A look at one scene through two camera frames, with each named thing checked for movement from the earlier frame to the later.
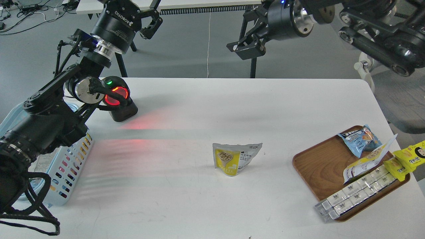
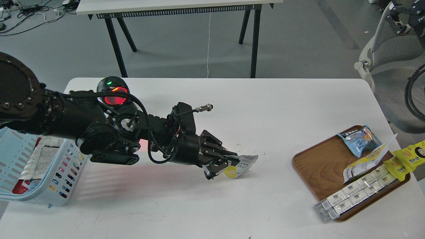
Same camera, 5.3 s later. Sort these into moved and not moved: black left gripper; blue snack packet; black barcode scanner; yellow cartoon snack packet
Moved: black left gripper
Not moved: yellow cartoon snack packet; blue snack packet; black barcode scanner
